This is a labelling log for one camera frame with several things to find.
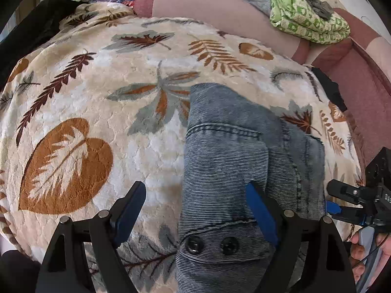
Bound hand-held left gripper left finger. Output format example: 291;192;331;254
36;181;147;293

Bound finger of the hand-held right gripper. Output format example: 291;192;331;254
324;201;367;226
327;179;367;205

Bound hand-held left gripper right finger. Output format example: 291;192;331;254
246;181;358;293

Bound blue denim pants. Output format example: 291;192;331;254
175;82;327;293

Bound person's right hand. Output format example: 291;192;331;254
348;234;371;286

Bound leaf print fleece blanket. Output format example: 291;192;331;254
0;1;367;293

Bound pink ribbed cushion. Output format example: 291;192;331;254
312;8;391;174

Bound black object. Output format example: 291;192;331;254
311;66;349;112

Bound green patterned cloth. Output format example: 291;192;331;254
265;0;351;45

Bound black garment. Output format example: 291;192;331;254
0;0;80;89

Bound pink bed sheet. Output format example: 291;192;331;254
134;0;312;64

